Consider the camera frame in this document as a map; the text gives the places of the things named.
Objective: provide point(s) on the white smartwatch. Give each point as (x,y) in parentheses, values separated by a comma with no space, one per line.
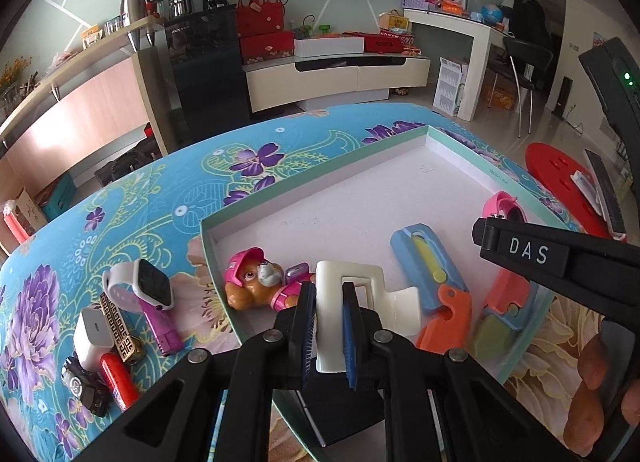
(145,282)

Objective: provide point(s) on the black tower speaker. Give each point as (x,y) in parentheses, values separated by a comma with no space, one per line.
(561,97)

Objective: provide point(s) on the white plastic clip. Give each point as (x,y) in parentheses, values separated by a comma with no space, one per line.
(330,302)

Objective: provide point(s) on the steel thermos jug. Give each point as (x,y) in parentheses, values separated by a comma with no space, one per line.
(134,1)

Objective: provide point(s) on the blue globe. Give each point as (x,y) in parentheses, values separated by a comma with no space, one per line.
(492,14)

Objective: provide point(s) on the orange and green utility knife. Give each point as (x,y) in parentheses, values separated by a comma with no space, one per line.
(450,282)

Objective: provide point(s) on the yellow flower bouquet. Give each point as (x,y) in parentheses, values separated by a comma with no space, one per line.
(12,72)

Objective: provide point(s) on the blue plastic crate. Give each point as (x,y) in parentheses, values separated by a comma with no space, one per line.
(60,197)

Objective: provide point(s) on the white flat box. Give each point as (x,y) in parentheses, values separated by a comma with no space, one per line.
(327,45)

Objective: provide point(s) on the black bag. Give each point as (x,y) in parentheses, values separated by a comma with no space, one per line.
(125,164)

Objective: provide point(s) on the black office chair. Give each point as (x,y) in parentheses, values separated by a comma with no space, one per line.
(527,61)

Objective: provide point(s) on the red gift bag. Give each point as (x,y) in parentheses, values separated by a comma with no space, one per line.
(257,11)

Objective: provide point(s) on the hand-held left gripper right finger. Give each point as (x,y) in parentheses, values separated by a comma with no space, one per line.
(350,342)

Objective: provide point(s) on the red flat box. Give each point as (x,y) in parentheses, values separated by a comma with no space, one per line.
(384,43)

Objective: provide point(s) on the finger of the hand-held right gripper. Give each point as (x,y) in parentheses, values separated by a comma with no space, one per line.
(580,267)

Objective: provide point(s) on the red paper bag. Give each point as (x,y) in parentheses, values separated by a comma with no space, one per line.
(15,224)

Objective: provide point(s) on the white desk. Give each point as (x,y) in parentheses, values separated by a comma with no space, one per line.
(460,41)

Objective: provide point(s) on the wooden bar counter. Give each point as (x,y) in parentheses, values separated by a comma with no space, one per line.
(75,111)

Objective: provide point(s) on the black water dispenser cabinet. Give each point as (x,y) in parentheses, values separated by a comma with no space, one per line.
(210,66)

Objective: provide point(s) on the black ribbed strip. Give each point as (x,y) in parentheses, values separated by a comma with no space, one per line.
(607,197)

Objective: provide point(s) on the white paper bag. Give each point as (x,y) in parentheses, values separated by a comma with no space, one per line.
(27,207)

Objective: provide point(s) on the orange cardboard box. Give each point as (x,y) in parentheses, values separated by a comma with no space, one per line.
(499,97)

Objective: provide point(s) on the pink toy pup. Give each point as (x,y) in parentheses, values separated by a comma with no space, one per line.
(250,282)

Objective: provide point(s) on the red lighter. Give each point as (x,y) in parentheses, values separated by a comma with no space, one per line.
(120,382)

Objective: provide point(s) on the black toy car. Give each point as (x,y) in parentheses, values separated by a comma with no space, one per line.
(85,387)

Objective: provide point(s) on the teal box lid tray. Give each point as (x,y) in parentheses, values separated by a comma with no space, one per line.
(375,192)

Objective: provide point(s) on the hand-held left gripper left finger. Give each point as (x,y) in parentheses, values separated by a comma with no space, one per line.
(306,342)

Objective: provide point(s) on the gold patterned lighter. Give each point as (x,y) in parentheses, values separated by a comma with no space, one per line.
(120,332)

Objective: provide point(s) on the red gift box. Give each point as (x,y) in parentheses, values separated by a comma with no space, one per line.
(265,47)

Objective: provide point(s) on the black charger block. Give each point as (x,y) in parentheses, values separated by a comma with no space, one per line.
(345,417)

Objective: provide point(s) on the red plastic stool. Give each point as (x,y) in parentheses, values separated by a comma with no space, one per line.
(555,171)

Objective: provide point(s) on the person's right hand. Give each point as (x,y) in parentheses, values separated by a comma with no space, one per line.
(587,392)

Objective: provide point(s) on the white charger plug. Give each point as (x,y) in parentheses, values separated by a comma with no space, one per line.
(92,337)

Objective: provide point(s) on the white printed carton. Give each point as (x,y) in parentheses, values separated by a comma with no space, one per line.
(447,86)

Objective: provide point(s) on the orange and green toy knife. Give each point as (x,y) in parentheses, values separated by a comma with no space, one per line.
(505,292)

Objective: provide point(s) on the white television stand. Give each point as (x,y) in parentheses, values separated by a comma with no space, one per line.
(325,79)

